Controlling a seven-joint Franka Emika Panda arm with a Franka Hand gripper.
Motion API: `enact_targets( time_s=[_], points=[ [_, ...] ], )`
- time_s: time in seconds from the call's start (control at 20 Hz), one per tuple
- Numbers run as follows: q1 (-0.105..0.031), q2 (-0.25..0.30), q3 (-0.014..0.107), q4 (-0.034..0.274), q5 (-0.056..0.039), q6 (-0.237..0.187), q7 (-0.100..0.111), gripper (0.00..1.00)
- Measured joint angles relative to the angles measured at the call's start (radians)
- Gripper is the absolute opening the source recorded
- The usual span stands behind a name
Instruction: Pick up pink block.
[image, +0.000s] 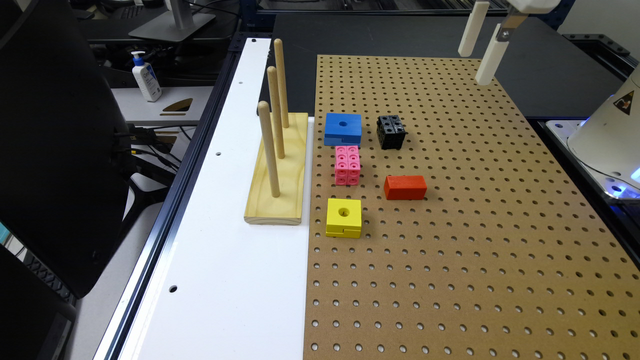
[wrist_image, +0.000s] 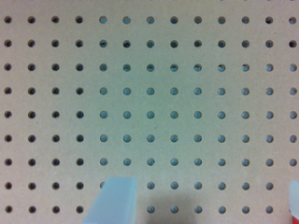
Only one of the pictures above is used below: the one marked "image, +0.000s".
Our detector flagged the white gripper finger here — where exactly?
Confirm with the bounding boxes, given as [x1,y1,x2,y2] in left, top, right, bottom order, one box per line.
[475,13,527,85]
[458,0,489,57]

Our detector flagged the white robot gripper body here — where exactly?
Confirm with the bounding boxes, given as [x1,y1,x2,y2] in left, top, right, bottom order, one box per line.
[507,0,561,14]

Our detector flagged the pink studded block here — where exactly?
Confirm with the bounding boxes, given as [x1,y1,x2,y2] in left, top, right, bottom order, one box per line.
[334,146,361,186]

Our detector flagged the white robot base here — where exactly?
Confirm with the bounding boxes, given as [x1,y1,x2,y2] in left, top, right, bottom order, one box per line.
[546,70,639,201]

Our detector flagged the black studded block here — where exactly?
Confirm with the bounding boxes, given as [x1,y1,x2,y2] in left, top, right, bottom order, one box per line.
[376,115,407,150]

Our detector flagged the red rectangular block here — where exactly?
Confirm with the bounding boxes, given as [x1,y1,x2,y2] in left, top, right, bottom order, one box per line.
[384,175,427,200]

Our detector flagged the blue block with hole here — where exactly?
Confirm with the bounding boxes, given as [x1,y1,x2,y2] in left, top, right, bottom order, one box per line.
[324,113,362,146]

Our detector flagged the brown pegboard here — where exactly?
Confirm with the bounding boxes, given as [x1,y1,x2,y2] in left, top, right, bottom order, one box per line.
[304,55,639,359]

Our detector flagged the rear wooden peg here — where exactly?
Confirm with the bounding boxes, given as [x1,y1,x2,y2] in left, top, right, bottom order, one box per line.
[273,38,289,128]

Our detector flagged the wooden peg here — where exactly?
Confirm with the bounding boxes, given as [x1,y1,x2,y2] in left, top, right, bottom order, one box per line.
[267,66,285,159]
[257,101,280,198]
[273,38,289,128]

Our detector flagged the middle wooden peg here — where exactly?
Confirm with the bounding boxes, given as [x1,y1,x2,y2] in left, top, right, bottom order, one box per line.
[267,66,285,159]

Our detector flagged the yellow block with hole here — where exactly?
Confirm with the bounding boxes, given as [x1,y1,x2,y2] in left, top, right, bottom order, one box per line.
[325,198,362,238]

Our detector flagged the front wooden peg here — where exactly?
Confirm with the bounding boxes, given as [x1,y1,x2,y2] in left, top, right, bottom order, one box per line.
[257,101,280,198]

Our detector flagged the wooden peg stand base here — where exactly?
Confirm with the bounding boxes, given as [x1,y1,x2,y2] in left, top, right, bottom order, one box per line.
[244,113,308,225]

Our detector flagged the silver monitor stand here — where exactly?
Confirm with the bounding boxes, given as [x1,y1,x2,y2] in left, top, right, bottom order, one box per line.
[128,0,216,42]

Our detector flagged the white lotion pump bottle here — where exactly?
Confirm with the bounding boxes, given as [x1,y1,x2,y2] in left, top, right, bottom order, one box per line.
[131,51,162,102]

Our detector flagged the white board panel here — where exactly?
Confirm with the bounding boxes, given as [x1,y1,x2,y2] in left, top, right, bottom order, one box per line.
[119,38,308,359]

